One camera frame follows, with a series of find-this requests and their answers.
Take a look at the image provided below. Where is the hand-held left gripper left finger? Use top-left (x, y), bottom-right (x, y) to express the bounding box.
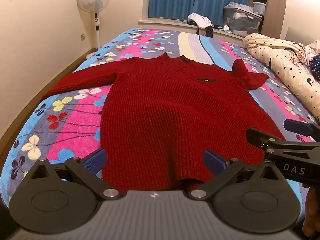
top-left (24, 148), bottom-right (119, 201)

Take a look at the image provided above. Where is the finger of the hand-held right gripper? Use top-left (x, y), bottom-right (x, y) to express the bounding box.
top-left (283, 119), bottom-right (320, 138)
top-left (246, 128), bottom-right (284, 153)

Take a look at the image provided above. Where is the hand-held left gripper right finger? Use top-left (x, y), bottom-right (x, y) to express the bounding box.
top-left (189, 149), bottom-right (279, 201)

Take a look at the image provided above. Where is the red knitted sweater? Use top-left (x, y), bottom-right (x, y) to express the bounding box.
top-left (39, 53), bottom-right (287, 195)

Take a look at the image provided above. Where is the person's right hand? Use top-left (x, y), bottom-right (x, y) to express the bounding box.
top-left (302, 184), bottom-right (320, 238)

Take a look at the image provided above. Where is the colourful floral bed blanket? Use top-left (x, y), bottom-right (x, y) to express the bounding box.
top-left (0, 27), bottom-right (320, 205)

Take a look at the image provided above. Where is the navy dotted cloth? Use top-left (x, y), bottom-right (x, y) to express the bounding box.
top-left (309, 52), bottom-right (320, 82)

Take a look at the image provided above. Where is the cream star-print quilt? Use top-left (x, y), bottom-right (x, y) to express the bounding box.
top-left (242, 33), bottom-right (320, 123)

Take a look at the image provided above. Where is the clear plastic storage box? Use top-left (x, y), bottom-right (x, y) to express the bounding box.
top-left (222, 4), bottom-right (263, 37)

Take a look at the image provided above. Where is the black chair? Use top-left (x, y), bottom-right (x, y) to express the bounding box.
top-left (195, 26), bottom-right (214, 38)

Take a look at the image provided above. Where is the wooden cabinet panel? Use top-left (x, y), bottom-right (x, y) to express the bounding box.
top-left (260, 0), bottom-right (295, 40)

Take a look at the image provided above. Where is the white standing fan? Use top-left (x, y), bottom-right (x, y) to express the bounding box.
top-left (76, 0), bottom-right (111, 60)

